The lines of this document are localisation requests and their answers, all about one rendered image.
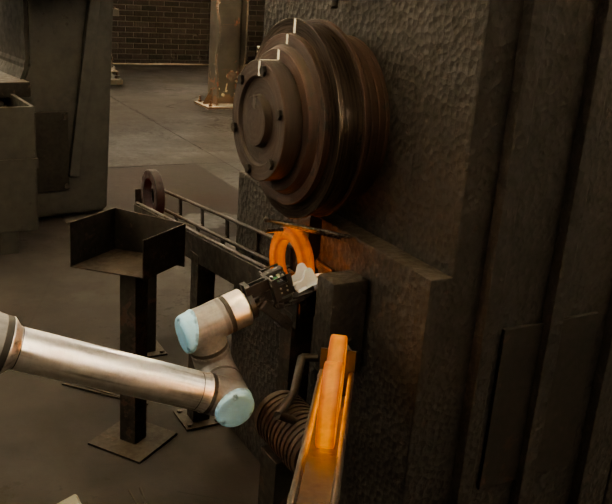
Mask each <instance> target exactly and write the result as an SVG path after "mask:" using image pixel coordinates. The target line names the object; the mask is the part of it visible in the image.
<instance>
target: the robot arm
mask: <svg viewBox="0 0 612 504"><path fill-rule="evenodd" d="M271 267H274V268H272V269H270V270H267V269H269V268H271ZM265 270H267V271H265ZM264 271H265V272H264ZM258 273H259V277H260V278H259V279H257V280H255V281H252V282H250V283H248V284H247V283H245V282H242V283H240V284H239V286H240V289H241V291H240V290H238V289H235V290H233V291H230V292H228V293H226V294H224V295H221V296H220V297H217V298H215V299H213V300H211V301H208V302H206V303H204V304H202V305H200V306H197V307H195V308H193V309H188V310H187V311H186V312H184V313H182V314H180V315H179V316H177V317H176V319H175V330H176V334H177V336H178V340H179V342H180V345H181V347H182V348H183V350H184V351H185V352H186V353H188V354H190V355H191V358H192V361H193V364H194V367H195V369H191V368H187V367H183V366H179V365H175V364H171V363H167V362H163V361H159V360H155V359H151V358H147V357H143V356H139V355H135V354H131V353H127V352H123V351H119V350H115V349H111V348H107V347H103V346H99V345H95V344H91V343H87V342H83V341H79V340H75V339H71V338H67V337H63V336H59V335H55V334H51V333H47V332H43V331H39V330H35V329H31V328H27V327H24V326H22V325H21V324H20V322H19V320H18V319H17V317H16V316H12V315H8V314H5V313H2V312H0V374H1V373H3V372H5V371H7V370H14V371H19V372H23V373H28V374H32V375H37V376H41V377H46V378H50V379H55V380H59V381H64V382H68V383H73V384H77V385H81V386H86V387H90V388H95V389H99V390H104V391H108V392H113V393H117V394H122V395H126V396H131V397H135V398H140V399H144V400H148V401H153V402H157V403H162V404H166V405H171V406H175V407H180V408H184V409H189V410H193V411H197V412H198V413H202V414H206V415H211V416H215V419H216V421H217V422H218V423H220V424H221V425H222V426H225V427H236V426H239V425H241V424H243V423H244V422H246V421H247V420H248V419H249V418H250V416H251V415H252V413H253V410H254V399H253V397H252V393H251V391H250V390H249V389H248V387H247V386H246V384H245V382H244V380H243V378H242V376H241V374H240V372H239V370H238V368H237V367H236V365H235V363H234V361H233V358H232V355H231V352H230V348H229V345H228V341H227V338H226V336H228V335H230V334H232V333H234V332H237V331H238V330H241V329H243V328H245V327H247V326H249V325H251V324H253V321H254V318H256V317H258V309H259V310H261V311H262V312H263V313H265V314H266V315H267V316H268V317H270V318H271V319H272V320H273V321H274V323H275V324H276V325H277V327H280V328H282V329H286V330H287V331H288V330H289V329H290V327H291V326H292V325H293V323H294V322H292V321H291V320H290V319H291V318H290V317H288V315H287V314H284V313H283V312H279V311H278V310H277V309H279V308H285V307H289V306H291V305H294V304H296V303H298V302H301V301H303V300H305V299H306V298H308V297H309V296H310V295H311V294H312V293H314V291H315V290H316V289H317V280H318V275H319V274H321V273H318V274H314V272H313V270H312V269H311V268H307V267H306V265H305V264H304V263H299V264H298V265H297V267H296V272H295V274H294V275H292V276H291V273H288V274H286V272H285V271H284V270H283V267H282V266H280V265H279V266H278V263H276V264H273V265H271V266H269V267H267V268H264V269H262V270H260V271H258ZM294 291H296V292H294ZM276 308H277V309H276Z"/></svg>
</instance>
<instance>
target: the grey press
mask: <svg viewBox="0 0 612 504"><path fill-rule="evenodd" d="M112 25H113V0H0V100H2V101H3V102H4V105H3V107H7V98H10V94H15V95H17V96H18V97H20V98H22V99H23V100H25V101H26V102H28V103H30V104H31V105H33V106H34V107H35V132H36V157H37V158H38V160H39V168H37V189H38V218H42V217H50V216H59V215H67V214H76V213H85V212H93V211H102V210H103V208H105V207H106V206H107V176H108V146H109V115H110V85H111V55H112Z"/></svg>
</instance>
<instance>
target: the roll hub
mask: <svg viewBox="0 0 612 504"><path fill-rule="evenodd" d="M259 61H261V65H263V66H266V70H267V72H266V75H265V76H261V75H260V76H258V63H259ZM261 65H260V66H261ZM241 75H243V76H244V83H243V85H240V84H238V82H237V85H236V89H235V94H234V100H233V122H236V123H237V131H236V132H233V133H234V140H235V145H236V149H237V153H238V156H239V159H240V161H241V163H242V165H243V167H244V166H245V164H246V163H249V164H250V165H251V172H250V173H248V174H249V175H250V176H251V177H252V178H253V179H255V180H257V181H272V180H281V179H283V178H285V177H286V176H287V175H288V174H289V173H290V172H291V170H292V169H293V167H294V165H295V163H296V161H297V158H298V155H299V151H300V147H301V141H302V131H303V115H302V105H301V99H300V94H299V90H298V87H297V84H296V81H295V79H294V77H293V75H292V73H291V72H290V70H289V69H288V67H287V66H286V65H285V64H284V63H282V62H281V61H279V60H260V59H256V60H252V61H251V62H249V63H248V64H247V65H246V66H245V68H244V69H243V71H242V72H241ZM276 109H280V110H282V115H283V116H282V119H281V120H277V119H276V118H275V111H276ZM268 159H271V160H273V163H274V167H273V170H269V169H267V165H266V163H267V160H268Z"/></svg>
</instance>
